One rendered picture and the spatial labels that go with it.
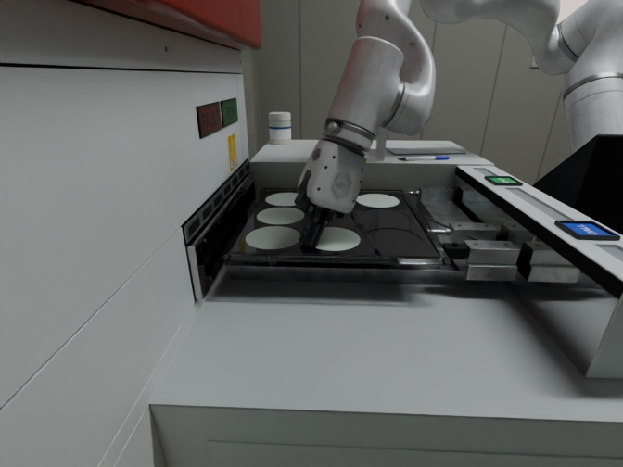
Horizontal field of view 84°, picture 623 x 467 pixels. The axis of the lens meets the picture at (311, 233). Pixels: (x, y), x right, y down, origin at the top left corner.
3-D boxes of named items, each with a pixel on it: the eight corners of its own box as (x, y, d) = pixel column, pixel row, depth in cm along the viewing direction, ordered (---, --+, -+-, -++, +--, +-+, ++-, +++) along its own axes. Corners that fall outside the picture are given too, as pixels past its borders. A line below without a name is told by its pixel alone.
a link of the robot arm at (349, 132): (348, 119, 50) (340, 140, 51) (384, 141, 56) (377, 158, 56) (314, 115, 56) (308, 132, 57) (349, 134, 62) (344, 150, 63)
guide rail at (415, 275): (230, 279, 64) (228, 265, 63) (233, 273, 66) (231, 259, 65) (503, 285, 62) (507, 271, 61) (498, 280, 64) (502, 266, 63)
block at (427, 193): (420, 200, 87) (422, 189, 86) (417, 196, 90) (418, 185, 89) (452, 201, 87) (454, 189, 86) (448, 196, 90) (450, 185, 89)
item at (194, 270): (192, 300, 54) (183, 246, 50) (250, 205, 94) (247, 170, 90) (204, 300, 54) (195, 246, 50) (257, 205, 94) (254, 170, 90)
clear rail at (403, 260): (221, 262, 56) (220, 255, 56) (223, 258, 58) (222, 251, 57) (451, 267, 55) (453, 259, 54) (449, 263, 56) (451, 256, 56)
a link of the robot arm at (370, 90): (370, 141, 61) (322, 121, 60) (399, 67, 59) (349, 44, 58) (387, 138, 53) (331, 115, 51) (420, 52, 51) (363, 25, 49)
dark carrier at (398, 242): (229, 255, 58) (229, 252, 57) (264, 192, 89) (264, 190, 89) (438, 259, 56) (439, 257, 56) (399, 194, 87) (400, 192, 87)
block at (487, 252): (467, 263, 58) (470, 247, 57) (460, 254, 61) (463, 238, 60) (515, 264, 58) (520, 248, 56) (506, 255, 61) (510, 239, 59)
